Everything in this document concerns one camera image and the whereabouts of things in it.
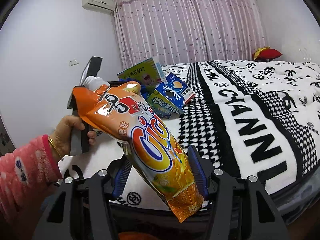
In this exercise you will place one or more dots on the blue white small box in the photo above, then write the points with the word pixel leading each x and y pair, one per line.
pixel 180 87

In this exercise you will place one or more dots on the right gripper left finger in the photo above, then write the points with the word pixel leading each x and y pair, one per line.
pixel 80 208

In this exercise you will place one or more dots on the blue milk carton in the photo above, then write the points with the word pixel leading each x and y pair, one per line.
pixel 165 101

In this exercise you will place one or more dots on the pink fleece left sleeve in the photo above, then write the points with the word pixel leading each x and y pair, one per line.
pixel 25 173

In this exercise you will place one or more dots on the pink patterned curtain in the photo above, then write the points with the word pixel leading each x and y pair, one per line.
pixel 182 31

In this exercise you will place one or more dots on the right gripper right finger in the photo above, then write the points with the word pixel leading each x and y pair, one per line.
pixel 240 208

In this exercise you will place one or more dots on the green medicine box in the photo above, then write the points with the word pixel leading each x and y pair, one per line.
pixel 148 72

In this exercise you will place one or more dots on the orange juice pouch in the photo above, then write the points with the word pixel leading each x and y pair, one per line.
pixel 123 113

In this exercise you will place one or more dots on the white air conditioner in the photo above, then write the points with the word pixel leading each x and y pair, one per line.
pixel 104 6

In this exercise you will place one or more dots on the white wall socket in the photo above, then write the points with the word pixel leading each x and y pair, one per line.
pixel 73 62

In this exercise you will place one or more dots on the red yellow pillow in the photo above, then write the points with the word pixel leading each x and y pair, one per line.
pixel 265 54

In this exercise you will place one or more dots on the left hand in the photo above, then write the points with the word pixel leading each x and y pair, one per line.
pixel 60 139

